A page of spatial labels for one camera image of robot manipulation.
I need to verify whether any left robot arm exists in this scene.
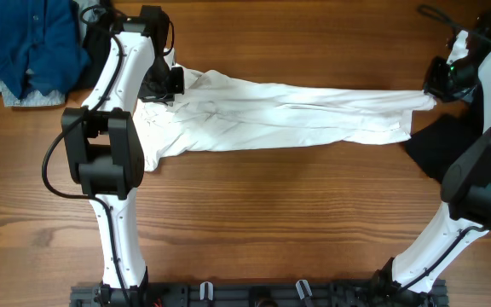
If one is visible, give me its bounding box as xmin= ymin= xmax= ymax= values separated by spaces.
xmin=56 ymin=5 xmax=185 ymax=306

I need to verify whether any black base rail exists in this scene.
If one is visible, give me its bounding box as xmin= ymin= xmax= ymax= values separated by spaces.
xmin=69 ymin=279 xmax=449 ymax=307

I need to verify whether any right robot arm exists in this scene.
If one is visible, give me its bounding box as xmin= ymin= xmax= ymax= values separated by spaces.
xmin=369 ymin=4 xmax=491 ymax=306

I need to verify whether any black garment in pile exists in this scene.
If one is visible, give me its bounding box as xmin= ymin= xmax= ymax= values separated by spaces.
xmin=73 ymin=0 xmax=115 ymax=90

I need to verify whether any light patterned garment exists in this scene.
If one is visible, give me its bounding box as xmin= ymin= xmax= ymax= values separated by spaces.
xmin=0 ymin=80 xmax=66 ymax=107

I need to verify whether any grey garment in pile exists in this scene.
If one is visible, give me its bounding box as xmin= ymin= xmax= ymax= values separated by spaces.
xmin=73 ymin=0 xmax=106 ymax=43

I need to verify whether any black t-shirt right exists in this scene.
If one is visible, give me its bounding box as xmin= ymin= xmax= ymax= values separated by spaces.
xmin=403 ymin=85 xmax=484 ymax=183

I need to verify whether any blue shirt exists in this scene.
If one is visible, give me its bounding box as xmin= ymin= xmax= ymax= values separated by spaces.
xmin=0 ymin=0 xmax=90 ymax=98

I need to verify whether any white t-shirt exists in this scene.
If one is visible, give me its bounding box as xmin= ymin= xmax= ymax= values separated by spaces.
xmin=134 ymin=69 xmax=436 ymax=171

